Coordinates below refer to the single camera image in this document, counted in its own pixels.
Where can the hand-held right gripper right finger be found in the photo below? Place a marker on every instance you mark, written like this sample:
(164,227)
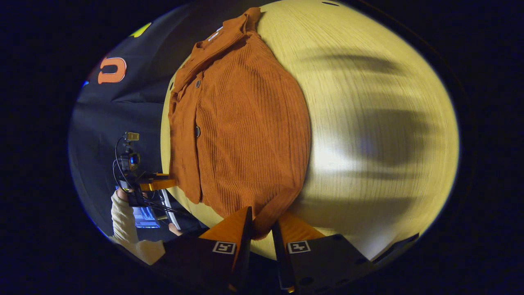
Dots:
(279,258)

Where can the black backdrop cloth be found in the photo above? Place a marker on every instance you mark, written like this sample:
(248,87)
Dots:
(123,110)

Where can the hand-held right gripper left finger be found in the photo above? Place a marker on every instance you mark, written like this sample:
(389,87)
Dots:
(242,254)

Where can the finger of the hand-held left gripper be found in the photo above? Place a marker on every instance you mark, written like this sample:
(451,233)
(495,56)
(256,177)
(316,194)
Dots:
(157,184)

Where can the silver laptop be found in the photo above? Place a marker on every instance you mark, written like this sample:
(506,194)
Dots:
(145,217)

